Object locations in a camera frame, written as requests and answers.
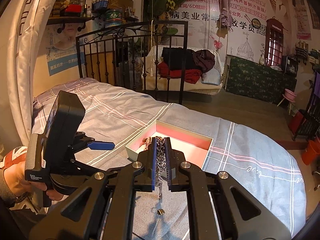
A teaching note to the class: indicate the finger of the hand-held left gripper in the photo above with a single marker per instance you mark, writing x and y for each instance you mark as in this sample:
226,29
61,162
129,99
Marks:
101,146
90,168

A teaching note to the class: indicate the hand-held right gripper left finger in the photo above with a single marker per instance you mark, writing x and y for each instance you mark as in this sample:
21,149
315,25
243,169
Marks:
153,170

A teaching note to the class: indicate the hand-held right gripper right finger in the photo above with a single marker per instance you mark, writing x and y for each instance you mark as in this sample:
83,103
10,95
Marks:
169,170

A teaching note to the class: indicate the rose gold wristwatch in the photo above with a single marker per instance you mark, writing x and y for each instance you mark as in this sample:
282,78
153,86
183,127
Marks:
146,142

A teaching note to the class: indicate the pale blue box pink inside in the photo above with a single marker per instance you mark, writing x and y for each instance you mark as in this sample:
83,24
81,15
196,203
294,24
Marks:
190,142

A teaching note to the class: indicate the person's left forearm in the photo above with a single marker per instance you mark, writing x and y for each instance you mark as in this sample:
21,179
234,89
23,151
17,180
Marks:
6,192

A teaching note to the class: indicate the person's left hand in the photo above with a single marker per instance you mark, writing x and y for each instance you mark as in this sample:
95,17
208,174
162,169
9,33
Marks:
17,177

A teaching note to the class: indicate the red white patterned cloth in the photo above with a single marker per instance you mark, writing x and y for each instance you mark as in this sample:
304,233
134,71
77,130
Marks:
15,153

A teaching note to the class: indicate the white curtain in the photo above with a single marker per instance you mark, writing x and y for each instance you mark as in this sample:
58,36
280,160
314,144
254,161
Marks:
25,67

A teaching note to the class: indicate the red garment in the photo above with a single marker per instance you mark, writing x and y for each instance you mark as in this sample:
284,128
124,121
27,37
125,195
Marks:
190,76

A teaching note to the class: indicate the light blue cushion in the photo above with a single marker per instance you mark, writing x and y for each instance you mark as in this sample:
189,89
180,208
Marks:
211,77

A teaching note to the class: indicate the red box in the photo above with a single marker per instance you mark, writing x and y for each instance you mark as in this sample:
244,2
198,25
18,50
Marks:
73,10

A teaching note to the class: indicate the green tin bucket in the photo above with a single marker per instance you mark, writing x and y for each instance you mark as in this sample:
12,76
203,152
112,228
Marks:
113,18

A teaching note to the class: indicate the black garment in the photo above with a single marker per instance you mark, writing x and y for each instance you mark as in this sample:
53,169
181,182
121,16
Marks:
175,57

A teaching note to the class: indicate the dark maroon jacket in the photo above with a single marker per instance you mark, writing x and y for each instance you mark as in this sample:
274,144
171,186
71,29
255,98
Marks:
203,60

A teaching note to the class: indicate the blue basket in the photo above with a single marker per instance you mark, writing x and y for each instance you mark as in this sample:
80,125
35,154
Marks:
100,5

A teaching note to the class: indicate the green floral cabinet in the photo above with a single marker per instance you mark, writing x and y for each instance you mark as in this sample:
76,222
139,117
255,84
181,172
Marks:
257,80

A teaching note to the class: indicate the red bag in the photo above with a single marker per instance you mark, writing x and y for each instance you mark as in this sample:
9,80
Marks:
296,122

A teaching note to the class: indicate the pink basin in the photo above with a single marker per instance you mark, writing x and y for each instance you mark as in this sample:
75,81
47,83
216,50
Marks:
290,95

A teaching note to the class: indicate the orange bucket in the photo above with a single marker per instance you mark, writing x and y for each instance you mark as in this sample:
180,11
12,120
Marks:
311,152

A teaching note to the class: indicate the white vase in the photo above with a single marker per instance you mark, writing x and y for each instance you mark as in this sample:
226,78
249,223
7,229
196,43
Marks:
261,60

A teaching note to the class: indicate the black iron rack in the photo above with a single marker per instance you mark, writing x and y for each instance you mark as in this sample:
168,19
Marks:
310,120

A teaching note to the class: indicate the small black television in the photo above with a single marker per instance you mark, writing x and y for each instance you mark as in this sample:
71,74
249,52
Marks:
291,66

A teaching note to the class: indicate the red phone booth cabinet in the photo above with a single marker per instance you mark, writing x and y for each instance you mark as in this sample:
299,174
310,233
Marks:
275,42

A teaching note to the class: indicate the purple towel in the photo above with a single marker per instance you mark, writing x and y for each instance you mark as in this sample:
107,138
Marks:
317,83

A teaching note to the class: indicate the face wall poster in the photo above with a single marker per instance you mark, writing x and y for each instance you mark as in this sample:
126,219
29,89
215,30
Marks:
62,55

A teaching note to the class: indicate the dark wall shelf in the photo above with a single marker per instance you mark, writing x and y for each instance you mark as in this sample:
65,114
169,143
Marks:
70,20

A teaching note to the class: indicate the black iron bed frame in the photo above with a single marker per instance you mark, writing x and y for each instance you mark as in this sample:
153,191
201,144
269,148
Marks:
183,62

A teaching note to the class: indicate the small wall rack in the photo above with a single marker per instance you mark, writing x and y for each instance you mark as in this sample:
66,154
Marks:
301,51

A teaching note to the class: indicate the large wall mural poster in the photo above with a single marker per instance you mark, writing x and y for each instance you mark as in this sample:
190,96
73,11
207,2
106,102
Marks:
250,10

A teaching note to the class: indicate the pink woman wall poster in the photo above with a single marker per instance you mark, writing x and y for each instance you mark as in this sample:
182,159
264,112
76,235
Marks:
301,12

